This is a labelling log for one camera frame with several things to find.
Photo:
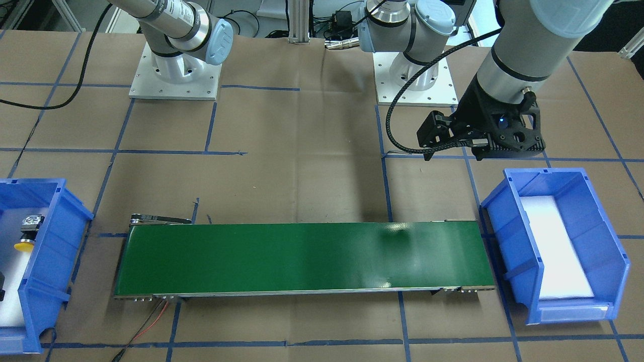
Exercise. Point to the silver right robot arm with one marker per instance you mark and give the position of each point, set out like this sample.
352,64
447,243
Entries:
188,28

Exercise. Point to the green conveyor belt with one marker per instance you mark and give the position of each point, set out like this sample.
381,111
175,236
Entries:
225,260

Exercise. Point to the aluminium profile post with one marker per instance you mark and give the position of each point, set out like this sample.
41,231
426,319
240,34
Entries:
298,16

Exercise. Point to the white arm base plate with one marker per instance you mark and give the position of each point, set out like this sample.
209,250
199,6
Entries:
433,88
174,78

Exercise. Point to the yellow mushroom push button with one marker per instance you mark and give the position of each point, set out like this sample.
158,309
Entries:
30,226

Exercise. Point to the red mushroom push button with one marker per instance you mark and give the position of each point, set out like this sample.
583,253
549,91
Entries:
1,286

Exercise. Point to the white foam pad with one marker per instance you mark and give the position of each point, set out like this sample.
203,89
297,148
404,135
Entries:
14,262
563,275

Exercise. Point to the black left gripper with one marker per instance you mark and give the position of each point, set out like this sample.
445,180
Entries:
472,111

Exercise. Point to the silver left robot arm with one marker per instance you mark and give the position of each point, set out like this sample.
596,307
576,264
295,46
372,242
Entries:
532,40

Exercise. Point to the blue storage bin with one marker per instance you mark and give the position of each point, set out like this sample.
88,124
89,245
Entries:
43,289
599,250

